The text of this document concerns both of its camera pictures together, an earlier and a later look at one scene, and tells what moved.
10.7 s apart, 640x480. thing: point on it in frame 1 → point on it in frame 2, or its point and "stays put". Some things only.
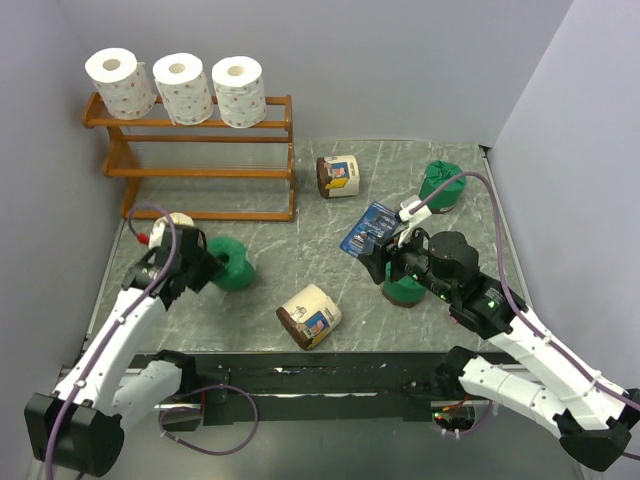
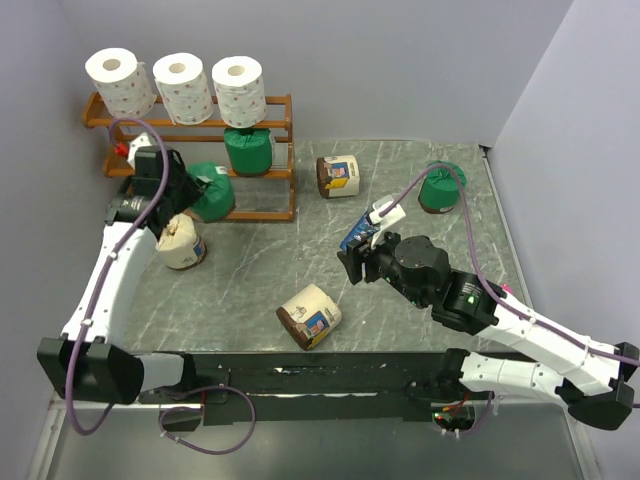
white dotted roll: (124, 85) stays put
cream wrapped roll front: (311, 317) stays put
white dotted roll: (240, 92) stays put
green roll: (239, 273) → (250, 150)
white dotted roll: (183, 89) stays put
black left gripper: (209, 265) → (191, 191)
